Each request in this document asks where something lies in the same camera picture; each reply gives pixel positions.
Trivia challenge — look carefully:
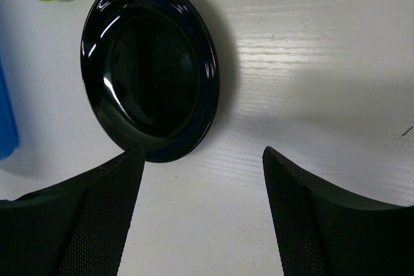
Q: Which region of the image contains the blue plastic bin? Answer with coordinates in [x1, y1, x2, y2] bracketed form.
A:
[0, 62, 19, 160]

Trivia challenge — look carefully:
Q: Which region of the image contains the black plastic plate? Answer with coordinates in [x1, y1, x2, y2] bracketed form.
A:
[80, 0, 220, 163]

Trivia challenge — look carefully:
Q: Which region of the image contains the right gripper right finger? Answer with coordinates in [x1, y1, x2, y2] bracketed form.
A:
[263, 147, 413, 275]

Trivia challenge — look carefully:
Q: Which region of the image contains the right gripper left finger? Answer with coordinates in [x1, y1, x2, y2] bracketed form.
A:
[1, 147, 145, 275]

